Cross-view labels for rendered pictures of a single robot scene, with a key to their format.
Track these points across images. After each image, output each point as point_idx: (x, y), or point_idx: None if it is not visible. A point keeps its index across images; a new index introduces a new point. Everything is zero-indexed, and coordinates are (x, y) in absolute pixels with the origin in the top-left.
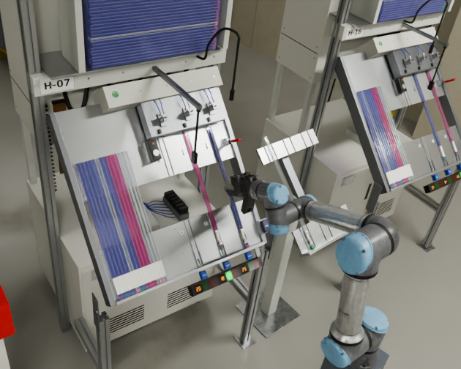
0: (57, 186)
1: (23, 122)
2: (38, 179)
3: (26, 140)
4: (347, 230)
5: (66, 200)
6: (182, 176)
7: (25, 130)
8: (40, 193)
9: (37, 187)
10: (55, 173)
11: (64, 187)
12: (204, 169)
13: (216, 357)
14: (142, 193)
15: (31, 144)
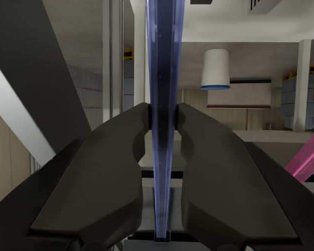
0: (296, 33)
1: (303, 122)
2: (297, 41)
3: (304, 100)
4: None
5: None
6: (138, 10)
7: (303, 112)
8: None
9: (313, 35)
10: (274, 41)
11: (292, 31)
12: (115, 37)
13: None
14: (225, 0)
15: (300, 92)
